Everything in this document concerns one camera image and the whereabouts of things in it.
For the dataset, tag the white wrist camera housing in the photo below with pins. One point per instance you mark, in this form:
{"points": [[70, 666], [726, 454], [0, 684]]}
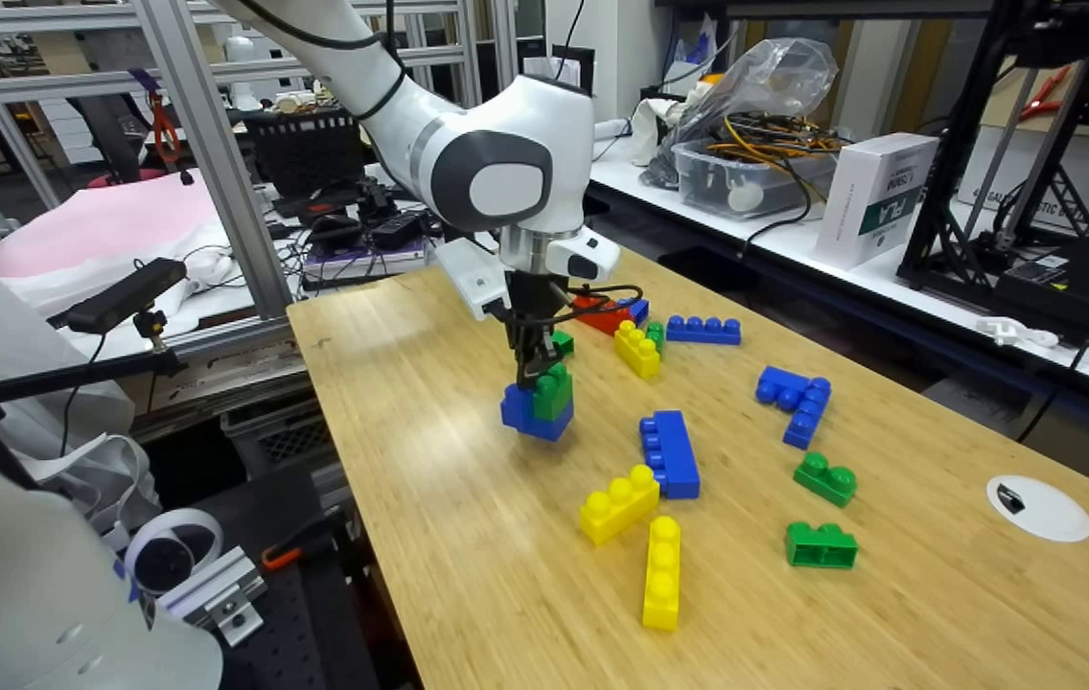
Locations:
{"points": [[472, 277]]}

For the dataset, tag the small blue building block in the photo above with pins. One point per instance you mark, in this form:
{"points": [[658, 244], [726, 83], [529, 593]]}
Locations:
{"points": [[637, 311]]}

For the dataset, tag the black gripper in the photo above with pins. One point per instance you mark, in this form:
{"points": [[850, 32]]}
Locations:
{"points": [[533, 304]]}

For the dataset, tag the white-topped side bench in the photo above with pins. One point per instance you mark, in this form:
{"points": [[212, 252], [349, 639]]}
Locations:
{"points": [[873, 277]]}

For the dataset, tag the silver aluminium extrusion frame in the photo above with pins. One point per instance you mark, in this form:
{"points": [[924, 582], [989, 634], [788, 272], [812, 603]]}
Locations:
{"points": [[214, 154]]}

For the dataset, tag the black camera on stand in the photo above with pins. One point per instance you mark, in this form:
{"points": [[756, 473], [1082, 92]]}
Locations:
{"points": [[125, 292]]}

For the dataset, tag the black 3D printer frame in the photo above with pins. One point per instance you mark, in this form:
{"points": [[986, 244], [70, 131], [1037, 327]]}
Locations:
{"points": [[951, 193]]}

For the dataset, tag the blue four-stud building block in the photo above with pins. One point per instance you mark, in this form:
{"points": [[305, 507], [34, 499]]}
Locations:
{"points": [[703, 331], [515, 400]]}

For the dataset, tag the black plastic crate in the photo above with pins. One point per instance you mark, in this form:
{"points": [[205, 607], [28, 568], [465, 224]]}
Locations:
{"points": [[299, 147]]}

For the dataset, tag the white curved plastic shell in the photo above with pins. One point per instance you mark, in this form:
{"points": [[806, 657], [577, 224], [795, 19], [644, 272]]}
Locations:
{"points": [[20, 561]]}

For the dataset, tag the white round roll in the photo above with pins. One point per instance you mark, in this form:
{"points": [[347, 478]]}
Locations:
{"points": [[164, 552]]}

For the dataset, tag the short blue building block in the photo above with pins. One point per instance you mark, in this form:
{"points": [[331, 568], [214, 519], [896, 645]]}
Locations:
{"points": [[544, 430]]}

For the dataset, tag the silver metal bracket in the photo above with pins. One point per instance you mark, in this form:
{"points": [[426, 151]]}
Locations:
{"points": [[230, 601]]}

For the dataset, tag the clear plastic bag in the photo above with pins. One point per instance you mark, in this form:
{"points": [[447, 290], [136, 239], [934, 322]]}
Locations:
{"points": [[769, 78]]}

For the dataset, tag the green two-stud building block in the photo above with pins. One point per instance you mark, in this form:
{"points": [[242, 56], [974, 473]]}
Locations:
{"points": [[553, 391]]}

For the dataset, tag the red building block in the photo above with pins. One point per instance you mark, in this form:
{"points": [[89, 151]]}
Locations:
{"points": [[603, 316]]}

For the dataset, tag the pink cloth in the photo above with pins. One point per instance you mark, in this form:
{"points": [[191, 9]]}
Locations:
{"points": [[98, 224]]}

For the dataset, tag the yellow building block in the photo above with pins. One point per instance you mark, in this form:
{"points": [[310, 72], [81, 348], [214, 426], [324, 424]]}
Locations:
{"points": [[637, 349], [659, 575], [618, 504]]}

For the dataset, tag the red hand tool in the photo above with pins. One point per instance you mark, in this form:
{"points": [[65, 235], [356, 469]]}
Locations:
{"points": [[161, 128]]}

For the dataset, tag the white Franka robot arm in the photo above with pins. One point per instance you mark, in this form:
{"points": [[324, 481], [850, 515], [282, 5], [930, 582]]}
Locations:
{"points": [[507, 168]]}

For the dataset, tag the clear plastic storage bin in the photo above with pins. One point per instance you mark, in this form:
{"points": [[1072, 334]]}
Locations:
{"points": [[747, 187]]}

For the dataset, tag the white cardboard product box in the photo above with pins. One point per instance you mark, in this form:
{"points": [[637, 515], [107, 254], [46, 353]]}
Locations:
{"points": [[876, 193]]}

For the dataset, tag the large blue building block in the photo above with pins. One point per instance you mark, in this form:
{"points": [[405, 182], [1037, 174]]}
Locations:
{"points": [[673, 456]]}

